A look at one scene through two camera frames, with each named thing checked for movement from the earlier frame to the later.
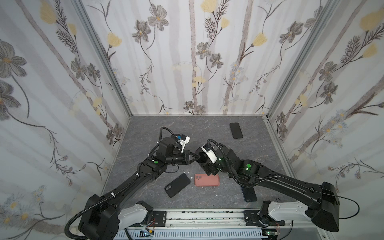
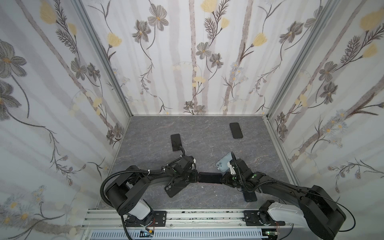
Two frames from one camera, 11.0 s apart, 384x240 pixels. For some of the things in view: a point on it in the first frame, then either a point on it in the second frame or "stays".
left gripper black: (185, 155) → (195, 176)
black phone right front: (249, 194) stays
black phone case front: (178, 185) stays
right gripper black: (205, 159) → (227, 177)
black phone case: (236, 130) stays
